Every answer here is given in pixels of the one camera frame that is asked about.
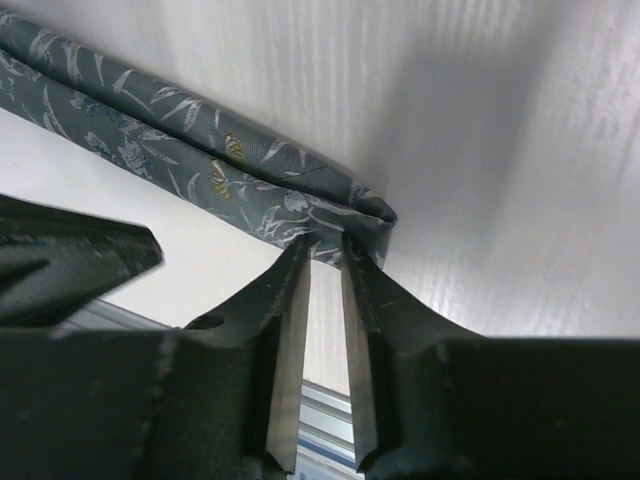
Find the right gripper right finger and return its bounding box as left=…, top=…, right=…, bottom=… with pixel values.
left=341, top=235, right=639, bottom=479

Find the blue-grey floral tie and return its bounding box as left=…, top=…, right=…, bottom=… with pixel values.
left=1, top=10, right=397, bottom=267

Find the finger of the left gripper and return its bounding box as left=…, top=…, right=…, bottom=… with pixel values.
left=1, top=195, right=163, bottom=328

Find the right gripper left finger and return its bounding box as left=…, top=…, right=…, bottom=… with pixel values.
left=1, top=237, right=310, bottom=479

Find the aluminium mounting rail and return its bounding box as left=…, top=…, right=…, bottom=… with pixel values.
left=70, top=300, right=363, bottom=479

